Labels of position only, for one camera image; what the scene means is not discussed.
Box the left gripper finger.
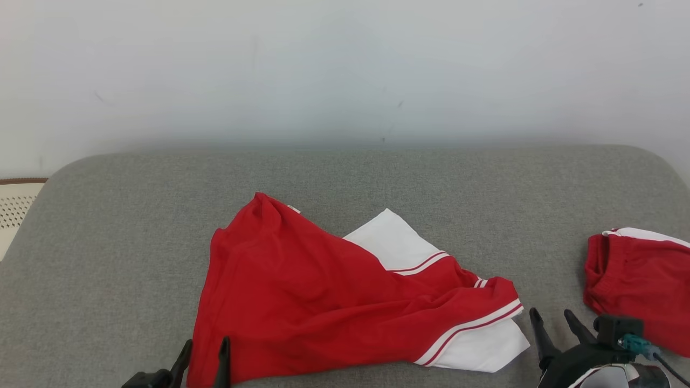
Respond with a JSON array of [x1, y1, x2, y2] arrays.
[[213, 337, 231, 388], [169, 339, 193, 388]]

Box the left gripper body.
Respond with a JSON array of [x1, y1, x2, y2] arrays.
[[121, 369, 173, 388]]

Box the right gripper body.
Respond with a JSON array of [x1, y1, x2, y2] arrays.
[[537, 342, 672, 388]]

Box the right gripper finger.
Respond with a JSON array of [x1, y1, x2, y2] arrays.
[[529, 308, 561, 370], [564, 309, 598, 345]]

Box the red shorts with white stripes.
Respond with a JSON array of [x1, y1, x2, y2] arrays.
[[584, 227, 690, 357]]

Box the red jersey with white sleeves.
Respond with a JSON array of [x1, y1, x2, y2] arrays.
[[186, 192, 532, 388]]

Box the cream perforated laundry basket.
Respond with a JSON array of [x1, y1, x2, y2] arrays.
[[0, 178, 48, 262]]

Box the teal right camera connector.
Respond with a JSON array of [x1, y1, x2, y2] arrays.
[[619, 334, 661, 361]]

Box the black right camera cable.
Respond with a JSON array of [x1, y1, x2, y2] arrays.
[[654, 351, 690, 387]]

